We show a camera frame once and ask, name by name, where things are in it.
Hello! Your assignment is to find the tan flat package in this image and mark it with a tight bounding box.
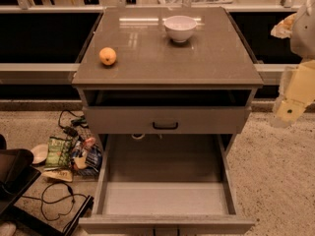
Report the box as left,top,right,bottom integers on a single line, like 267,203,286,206
42,170,73,182

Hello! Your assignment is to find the green chip bag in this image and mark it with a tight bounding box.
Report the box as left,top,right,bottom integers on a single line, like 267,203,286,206
45,137,72,170

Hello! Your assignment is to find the black power adapter cable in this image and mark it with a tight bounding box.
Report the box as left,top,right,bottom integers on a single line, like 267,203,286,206
57,109,89,139

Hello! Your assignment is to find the orange fruit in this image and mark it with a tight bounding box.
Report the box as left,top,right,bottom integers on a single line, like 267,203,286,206
99,47,116,66

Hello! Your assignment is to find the white paper plate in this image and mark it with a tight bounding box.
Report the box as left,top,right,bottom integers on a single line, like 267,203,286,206
31,144,48,164

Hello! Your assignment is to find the black equipment base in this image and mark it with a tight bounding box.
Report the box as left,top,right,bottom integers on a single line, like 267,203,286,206
0,135,94,236

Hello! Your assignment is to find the white bowl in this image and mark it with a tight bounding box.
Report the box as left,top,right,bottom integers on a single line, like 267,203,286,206
164,16,197,42

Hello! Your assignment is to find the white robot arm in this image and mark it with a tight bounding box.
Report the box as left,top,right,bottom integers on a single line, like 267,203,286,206
271,0,315,128

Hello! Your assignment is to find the pile of snack packages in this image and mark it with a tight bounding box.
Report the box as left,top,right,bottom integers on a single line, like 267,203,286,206
71,137,102,176

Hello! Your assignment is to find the grey drawer cabinet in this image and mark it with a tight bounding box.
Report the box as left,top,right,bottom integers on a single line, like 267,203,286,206
71,6,265,140

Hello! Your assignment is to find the black cable on floor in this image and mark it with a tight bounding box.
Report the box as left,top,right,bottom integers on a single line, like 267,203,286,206
21,181,89,222

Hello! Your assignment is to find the grey drawer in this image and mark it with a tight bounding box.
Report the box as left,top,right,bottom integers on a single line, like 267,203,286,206
83,106,251,134
80,134,255,236

